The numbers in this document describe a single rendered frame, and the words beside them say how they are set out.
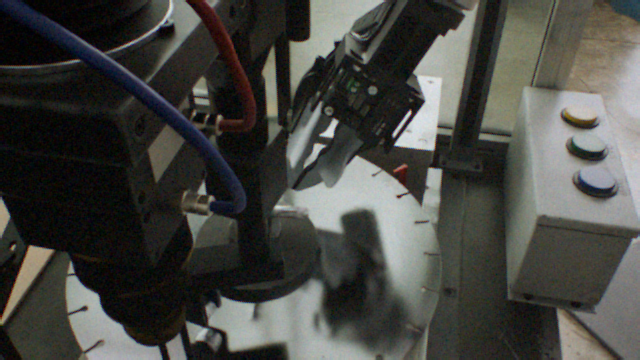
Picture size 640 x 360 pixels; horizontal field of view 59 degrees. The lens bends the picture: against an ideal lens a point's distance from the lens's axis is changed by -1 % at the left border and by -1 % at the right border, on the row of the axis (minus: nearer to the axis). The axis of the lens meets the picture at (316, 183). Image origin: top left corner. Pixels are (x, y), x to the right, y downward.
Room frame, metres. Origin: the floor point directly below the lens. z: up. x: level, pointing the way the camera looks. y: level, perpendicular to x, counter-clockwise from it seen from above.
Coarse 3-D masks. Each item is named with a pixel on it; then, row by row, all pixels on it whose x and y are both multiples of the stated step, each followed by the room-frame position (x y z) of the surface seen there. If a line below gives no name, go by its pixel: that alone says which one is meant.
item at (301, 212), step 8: (280, 208) 0.35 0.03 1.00; (288, 208) 0.35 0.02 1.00; (296, 208) 0.35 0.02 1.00; (304, 208) 0.35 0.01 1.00; (216, 216) 0.35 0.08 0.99; (272, 216) 0.34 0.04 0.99; (280, 216) 0.34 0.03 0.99; (288, 216) 0.34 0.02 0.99; (296, 216) 0.34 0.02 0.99; (304, 216) 0.34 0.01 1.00
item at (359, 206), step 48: (288, 192) 0.42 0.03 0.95; (336, 192) 0.42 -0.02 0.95; (384, 192) 0.42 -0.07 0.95; (336, 240) 0.36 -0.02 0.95; (384, 240) 0.36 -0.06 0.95; (432, 240) 0.36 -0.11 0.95; (288, 288) 0.30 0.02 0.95; (336, 288) 0.30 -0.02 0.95; (384, 288) 0.30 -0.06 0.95; (432, 288) 0.30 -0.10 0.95; (96, 336) 0.26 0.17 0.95; (192, 336) 0.26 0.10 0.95; (240, 336) 0.26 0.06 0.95; (288, 336) 0.26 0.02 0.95; (336, 336) 0.26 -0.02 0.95; (384, 336) 0.26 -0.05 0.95
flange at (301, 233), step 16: (208, 224) 0.37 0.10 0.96; (224, 224) 0.37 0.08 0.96; (272, 224) 0.35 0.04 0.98; (288, 224) 0.37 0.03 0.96; (304, 224) 0.37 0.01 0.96; (208, 240) 0.35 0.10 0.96; (224, 240) 0.35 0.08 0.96; (288, 240) 0.35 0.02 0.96; (304, 240) 0.35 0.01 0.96; (288, 256) 0.33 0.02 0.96; (304, 256) 0.33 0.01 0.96; (288, 272) 0.31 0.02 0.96; (304, 272) 0.32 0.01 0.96; (224, 288) 0.30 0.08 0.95; (240, 288) 0.30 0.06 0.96; (256, 288) 0.30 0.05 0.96; (272, 288) 0.30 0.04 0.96
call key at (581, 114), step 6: (570, 108) 0.64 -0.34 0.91; (576, 108) 0.64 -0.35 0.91; (582, 108) 0.64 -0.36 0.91; (588, 108) 0.64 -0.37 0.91; (570, 114) 0.63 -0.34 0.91; (576, 114) 0.63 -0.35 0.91; (582, 114) 0.63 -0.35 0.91; (588, 114) 0.63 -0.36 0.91; (594, 114) 0.63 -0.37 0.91; (570, 120) 0.63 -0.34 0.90; (576, 120) 0.62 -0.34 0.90; (582, 120) 0.62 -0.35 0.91; (588, 120) 0.62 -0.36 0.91; (594, 120) 0.62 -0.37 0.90
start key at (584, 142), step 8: (576, 136) 0.58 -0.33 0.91; (584, 136) 0.58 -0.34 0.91; (592, 136) 0.58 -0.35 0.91; (576, 144) 0.56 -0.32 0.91; (584, 144) 0.56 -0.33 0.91; (592, 144) 0.56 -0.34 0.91; (600, 144) 0.56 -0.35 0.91; (584, 152) 0.55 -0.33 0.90; (592, 152) 0.55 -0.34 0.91; (600, 152) 0.55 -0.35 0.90
